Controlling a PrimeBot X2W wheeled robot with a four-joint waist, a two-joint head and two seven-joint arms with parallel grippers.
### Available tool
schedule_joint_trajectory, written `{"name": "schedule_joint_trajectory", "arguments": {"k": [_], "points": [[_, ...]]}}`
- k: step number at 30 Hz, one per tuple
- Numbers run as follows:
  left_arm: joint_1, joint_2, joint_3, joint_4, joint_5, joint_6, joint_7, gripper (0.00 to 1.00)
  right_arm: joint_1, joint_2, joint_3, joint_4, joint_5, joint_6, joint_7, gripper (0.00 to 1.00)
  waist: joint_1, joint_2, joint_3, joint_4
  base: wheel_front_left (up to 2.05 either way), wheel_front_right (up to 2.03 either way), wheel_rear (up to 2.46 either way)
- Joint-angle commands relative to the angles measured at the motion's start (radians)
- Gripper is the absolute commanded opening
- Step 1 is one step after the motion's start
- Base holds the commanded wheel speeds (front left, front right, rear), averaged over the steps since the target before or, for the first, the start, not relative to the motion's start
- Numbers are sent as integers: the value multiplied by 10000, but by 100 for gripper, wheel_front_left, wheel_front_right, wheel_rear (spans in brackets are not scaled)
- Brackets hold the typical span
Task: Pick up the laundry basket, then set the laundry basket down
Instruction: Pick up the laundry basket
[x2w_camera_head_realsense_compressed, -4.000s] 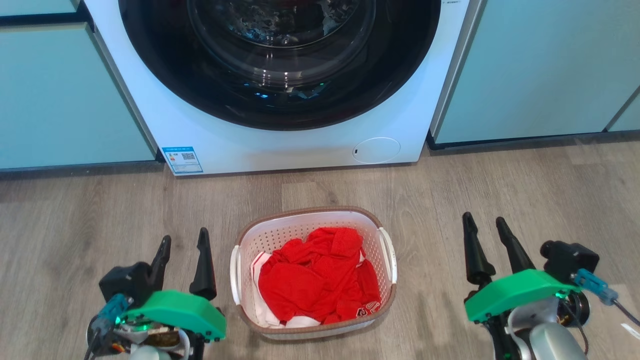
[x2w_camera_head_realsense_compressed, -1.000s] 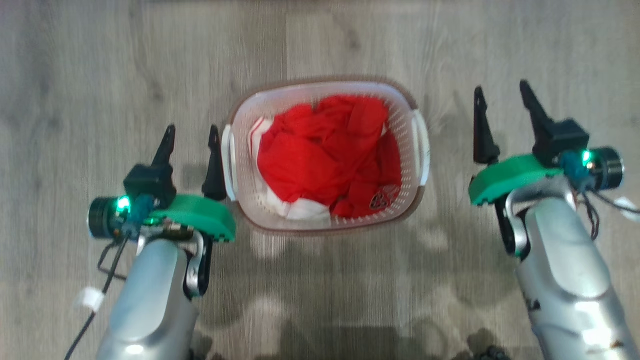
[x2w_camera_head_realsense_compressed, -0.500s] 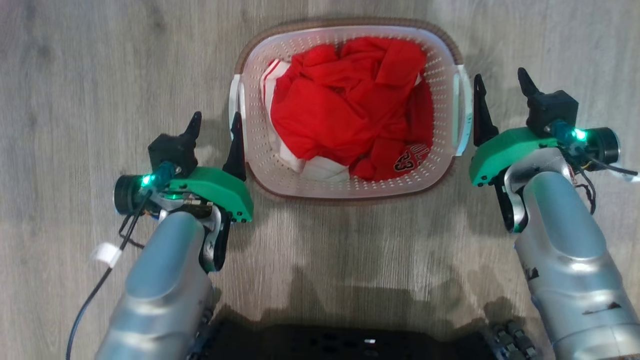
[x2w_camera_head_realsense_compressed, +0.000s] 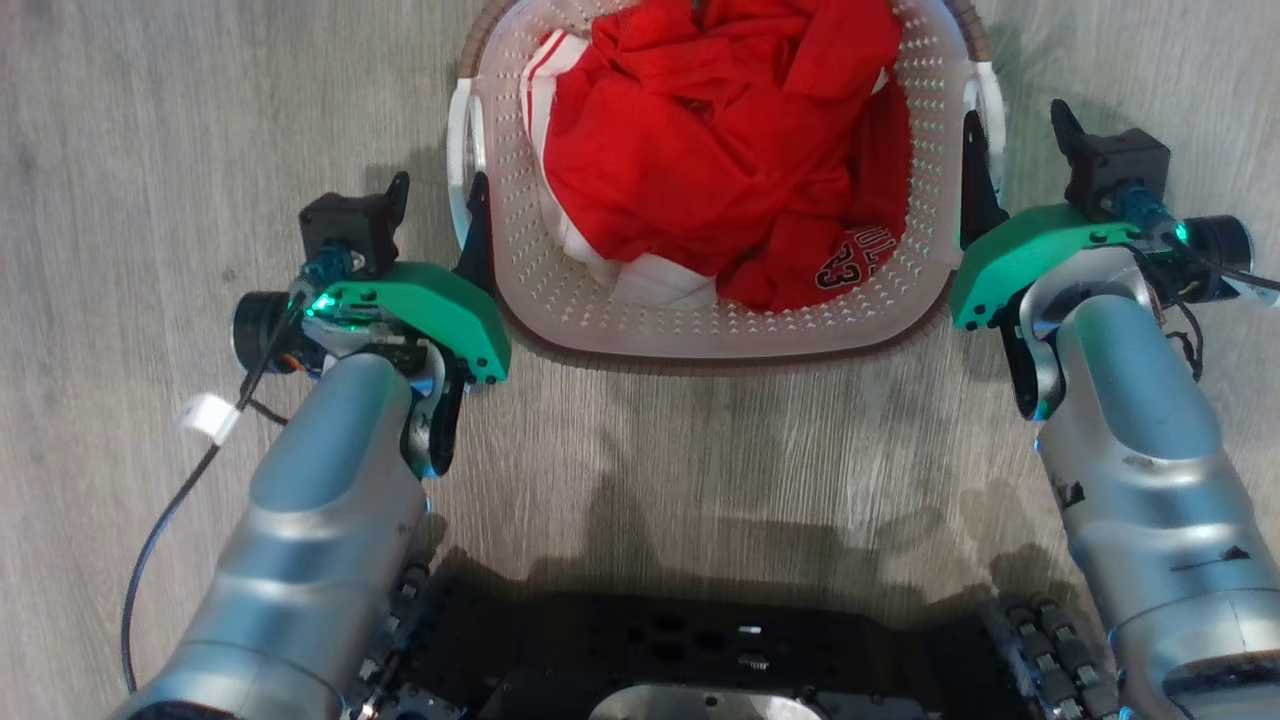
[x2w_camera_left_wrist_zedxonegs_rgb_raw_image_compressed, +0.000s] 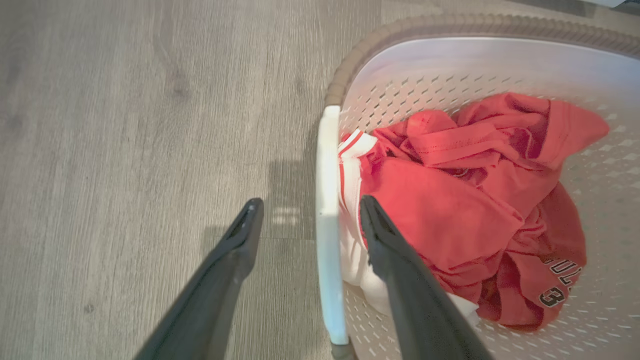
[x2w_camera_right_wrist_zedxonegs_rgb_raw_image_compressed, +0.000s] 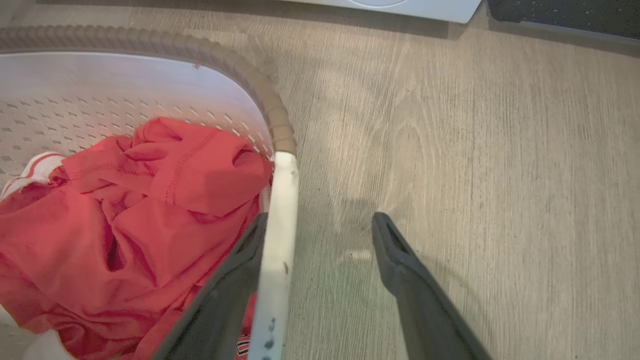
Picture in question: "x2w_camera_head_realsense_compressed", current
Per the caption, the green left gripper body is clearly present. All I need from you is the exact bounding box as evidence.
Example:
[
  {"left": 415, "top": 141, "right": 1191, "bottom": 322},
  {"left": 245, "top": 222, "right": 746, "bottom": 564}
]
[{"left": 300, "top": 261, "right": 512, "bottom": 387}]

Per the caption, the white perforated plastic laundry basket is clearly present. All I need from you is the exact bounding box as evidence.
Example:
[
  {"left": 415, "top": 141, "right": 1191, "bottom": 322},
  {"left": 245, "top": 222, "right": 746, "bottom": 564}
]
[{"left": 446, "top": 0, "right": 1007, "bottom": 377}]

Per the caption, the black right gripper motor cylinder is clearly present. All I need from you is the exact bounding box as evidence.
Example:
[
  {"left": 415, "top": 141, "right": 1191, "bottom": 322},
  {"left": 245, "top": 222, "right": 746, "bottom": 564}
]
[{"left": 1184, "top": 214, "right": 1255, "bottom": 302}]

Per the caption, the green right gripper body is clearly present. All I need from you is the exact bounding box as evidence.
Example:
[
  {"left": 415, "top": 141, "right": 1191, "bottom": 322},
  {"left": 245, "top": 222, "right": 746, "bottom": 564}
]
[{"left": 947, "top": 203, "right": 1142, "bottom": 332}]

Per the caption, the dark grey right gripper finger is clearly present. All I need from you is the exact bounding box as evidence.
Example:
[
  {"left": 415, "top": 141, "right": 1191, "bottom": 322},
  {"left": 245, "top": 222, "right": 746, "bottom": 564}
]
[
  {"left": 959, "top": 109, "right": 1012, "bottom": 252},
  {"left": 1050, "top": 97, "right": 1088, "bottom": 168}
]

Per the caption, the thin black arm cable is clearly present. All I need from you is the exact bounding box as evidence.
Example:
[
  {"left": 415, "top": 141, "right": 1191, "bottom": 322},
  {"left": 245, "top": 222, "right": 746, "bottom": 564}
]
[
  {"left": 1138, "top": 232, "right": 1280, "bottom": 294},
  {"left": 120, "top": 288, "right": 313, "bottom": 696}
]

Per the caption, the red and white basketball jersey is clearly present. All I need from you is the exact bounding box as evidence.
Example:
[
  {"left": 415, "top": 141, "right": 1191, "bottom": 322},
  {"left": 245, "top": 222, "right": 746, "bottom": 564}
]
[{"left": 518, "top": 0, "right": 914, "bottom": 314}]

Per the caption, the white cable label tag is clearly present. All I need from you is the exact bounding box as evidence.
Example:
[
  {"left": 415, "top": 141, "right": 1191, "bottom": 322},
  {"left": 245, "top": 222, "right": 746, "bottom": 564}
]
[{"left": 177, "top": 392, "right": 244, "bottom": 447}]

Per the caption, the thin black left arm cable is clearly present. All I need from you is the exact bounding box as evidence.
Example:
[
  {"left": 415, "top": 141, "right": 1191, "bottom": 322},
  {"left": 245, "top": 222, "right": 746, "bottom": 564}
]
[{"left": 120, "top": 288, "right": 313, "bottom": 696}]

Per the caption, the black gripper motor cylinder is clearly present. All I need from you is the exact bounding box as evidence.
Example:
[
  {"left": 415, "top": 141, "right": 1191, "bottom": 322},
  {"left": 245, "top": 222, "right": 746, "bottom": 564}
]
[
  {"left": 1184, "top": 214, "right": 1255, "bottom": 302},
  {"left": 231, "top": 289, "right": 303, "bottom": 377}
]

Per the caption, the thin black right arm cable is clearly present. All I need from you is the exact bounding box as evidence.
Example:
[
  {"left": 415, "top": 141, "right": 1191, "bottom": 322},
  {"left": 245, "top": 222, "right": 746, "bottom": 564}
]
[{"left": 1138, "top": 232, "right": 1280, "bottom": 294}]

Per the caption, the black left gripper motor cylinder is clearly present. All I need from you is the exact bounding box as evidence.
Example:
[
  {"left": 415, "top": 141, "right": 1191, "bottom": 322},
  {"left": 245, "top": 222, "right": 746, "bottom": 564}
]
[{"left": 231, "top": 289, "right": 303, "bottom": 377}]

